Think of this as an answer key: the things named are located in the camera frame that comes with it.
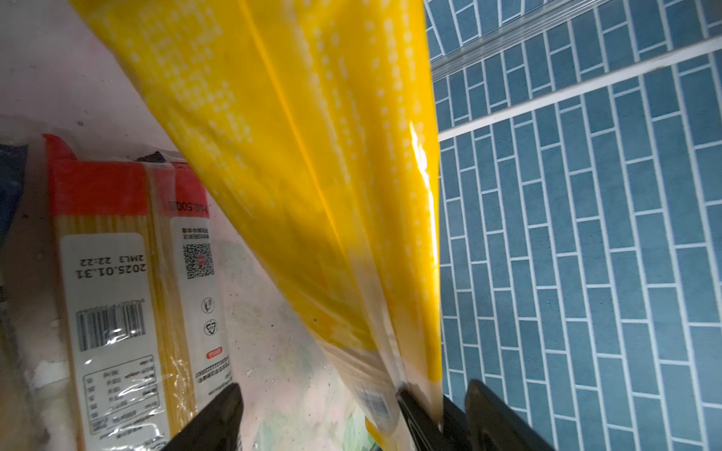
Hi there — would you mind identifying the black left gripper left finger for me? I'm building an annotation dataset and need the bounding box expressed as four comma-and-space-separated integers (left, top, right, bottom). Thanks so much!
163, 383, 244, 451

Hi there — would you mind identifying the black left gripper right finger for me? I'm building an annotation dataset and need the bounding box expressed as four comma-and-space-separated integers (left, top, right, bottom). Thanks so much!
397, 380, 553, 451

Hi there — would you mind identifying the plain yellow pasta package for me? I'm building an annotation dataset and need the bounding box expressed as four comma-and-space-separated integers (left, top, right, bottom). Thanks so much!
73, 1, 443, 450

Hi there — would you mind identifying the red labelled spaghetti package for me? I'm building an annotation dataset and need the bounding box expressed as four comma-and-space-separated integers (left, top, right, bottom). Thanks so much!
44, 135, 233, 450

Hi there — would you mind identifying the blue spaghetti package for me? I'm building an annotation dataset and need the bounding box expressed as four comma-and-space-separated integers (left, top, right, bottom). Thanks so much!
0, 144, 28, 244

